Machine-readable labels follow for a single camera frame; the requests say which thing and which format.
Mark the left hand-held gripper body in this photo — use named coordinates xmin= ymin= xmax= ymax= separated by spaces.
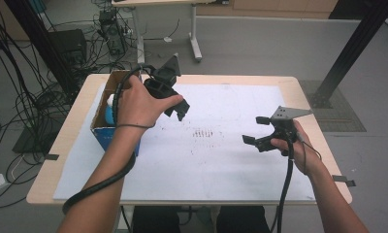
xmin=143 ymin=52 xmax=183 ymax=100

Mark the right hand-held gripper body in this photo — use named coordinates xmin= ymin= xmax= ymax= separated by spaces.
xmin=269 ymin=105 xmax=313 ymax=153

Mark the blue bottle with white cap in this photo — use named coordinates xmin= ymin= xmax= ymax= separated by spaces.
xmin=104 ymin=93 xmax=116 ymax=126

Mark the blue cardboard box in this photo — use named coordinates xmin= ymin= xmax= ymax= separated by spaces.
xmin=90 ymin=69 xmax=142 ymax=158

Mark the person's left hand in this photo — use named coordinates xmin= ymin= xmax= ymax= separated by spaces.
xmin=116 ymin=75 xmax=184 ymax=129

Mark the person's right hand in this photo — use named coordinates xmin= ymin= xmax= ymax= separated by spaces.
xmin=278 ymin=119 xmax=324 ymax=178

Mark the black wrist band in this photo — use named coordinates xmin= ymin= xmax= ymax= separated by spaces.
xmin=114 ymin=122 xmax=156 ymax=130

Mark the grey floor mat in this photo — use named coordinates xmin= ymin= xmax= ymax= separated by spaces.
xmin=299 ymin=80 xmax=367 ymax=133

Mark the white table mat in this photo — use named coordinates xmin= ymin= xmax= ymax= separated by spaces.
xmin=52 ymin=83 xmax=316 ymax=202

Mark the white desk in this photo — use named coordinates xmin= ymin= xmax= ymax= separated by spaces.
xmin=111 ymin=0 xmax=230 ymax=66

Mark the person's right leg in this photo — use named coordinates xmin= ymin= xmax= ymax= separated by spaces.
xmin=215 ymin=206 xmax=272 ymax=233

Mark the person's leg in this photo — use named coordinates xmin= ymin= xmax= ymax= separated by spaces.
xmin=215 ymin=206 xmax=272 ymax=233
xmin=132 ymin=206 xmax=182 ymax=233

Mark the black metal stand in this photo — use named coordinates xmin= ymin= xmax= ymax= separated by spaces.
xmin=309 ymin=0 xmax=388 ymax=110
xmin=3 ymin=0 xmax=80 ymax=95

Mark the black equipment box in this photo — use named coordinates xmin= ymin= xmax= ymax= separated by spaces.
xmin=47 ymin=28 xmax=88 ymax=66

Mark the person's left leg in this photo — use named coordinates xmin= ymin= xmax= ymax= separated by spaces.
xmin=132 ymin=206 xmax=182 ymax=233

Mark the thin grey wire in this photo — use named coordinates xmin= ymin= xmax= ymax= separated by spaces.
xmin=295 ymin=130 xmax=323 ymax=176

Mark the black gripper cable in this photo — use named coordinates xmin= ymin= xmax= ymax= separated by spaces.
xmin=272 ymin=137 xmax=296 ymax=233

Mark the tangle of black floor cables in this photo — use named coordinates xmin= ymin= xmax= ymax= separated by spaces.
xmin=0 ymin=0 xmax=142 ymax=210

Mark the thick black corrugated cable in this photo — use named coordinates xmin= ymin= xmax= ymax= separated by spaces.
xmin=61 ymin=63 xmax=157 ymax=216

